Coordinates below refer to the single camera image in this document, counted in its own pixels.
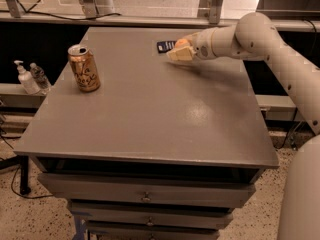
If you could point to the metal frame post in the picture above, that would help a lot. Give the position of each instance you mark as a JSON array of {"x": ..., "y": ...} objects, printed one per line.
[
  {"x": 89, "y": 0},
  {"x": 210, "y": 9}
]

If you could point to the middle grey drawer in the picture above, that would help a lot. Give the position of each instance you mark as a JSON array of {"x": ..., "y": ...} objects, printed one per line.
[{"x": 154, "y": 215}]

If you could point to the metal frame post right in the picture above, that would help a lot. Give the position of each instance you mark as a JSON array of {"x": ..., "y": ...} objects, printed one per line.
[{"x": 210, "y": 9}]

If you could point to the clear plastic water bottle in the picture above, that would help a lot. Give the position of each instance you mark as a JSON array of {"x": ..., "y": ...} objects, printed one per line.
[{"x": 40, "y": 77}]

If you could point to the orange fruit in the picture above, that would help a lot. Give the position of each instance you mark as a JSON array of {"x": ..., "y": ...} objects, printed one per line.
[{"x": 181, "y": 43}]

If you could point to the gold soda can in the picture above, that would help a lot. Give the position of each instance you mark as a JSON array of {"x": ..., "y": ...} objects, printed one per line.
[{"x": 83, "y": 66}]

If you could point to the top grey drawer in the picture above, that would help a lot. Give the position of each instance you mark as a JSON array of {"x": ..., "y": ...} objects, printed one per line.
[{"x": 147, "y": 191}]

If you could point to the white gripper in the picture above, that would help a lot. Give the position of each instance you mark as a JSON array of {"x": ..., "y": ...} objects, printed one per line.
[{"x": 202, "y": 44}]

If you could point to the black table leg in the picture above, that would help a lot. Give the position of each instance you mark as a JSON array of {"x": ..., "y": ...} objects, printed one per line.
[{"x": 24, "y": 173}]

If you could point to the grey low shelf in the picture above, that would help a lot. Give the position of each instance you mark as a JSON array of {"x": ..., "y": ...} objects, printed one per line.
[{"x": 14, "y": 96}]

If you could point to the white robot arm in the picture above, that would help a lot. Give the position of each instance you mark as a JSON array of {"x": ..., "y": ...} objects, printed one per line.
[{"x": 254, "y": 37}]

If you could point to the white pump sanitizer bottle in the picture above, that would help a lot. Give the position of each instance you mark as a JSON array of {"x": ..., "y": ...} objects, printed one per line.
[{"x": 26, "y": 79}]

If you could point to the grey drawer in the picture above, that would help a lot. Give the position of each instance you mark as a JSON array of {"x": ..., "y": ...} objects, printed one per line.
[
  {"x": 154, "y": 215},
  {"x": 147, "y": 191},
  {"x": 142, "y": 232}
]

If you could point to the metal frame post left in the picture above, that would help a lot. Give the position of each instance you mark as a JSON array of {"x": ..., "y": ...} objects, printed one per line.
[{"x": 89, "y": 0}]

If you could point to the bottom grey drawer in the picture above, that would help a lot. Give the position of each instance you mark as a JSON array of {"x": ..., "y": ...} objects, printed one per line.
[{"x": 142, "y": 232}]

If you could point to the dark blue snack packet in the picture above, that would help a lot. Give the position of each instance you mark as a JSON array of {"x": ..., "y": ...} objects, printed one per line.
[{"x": 165, "y": 46}]

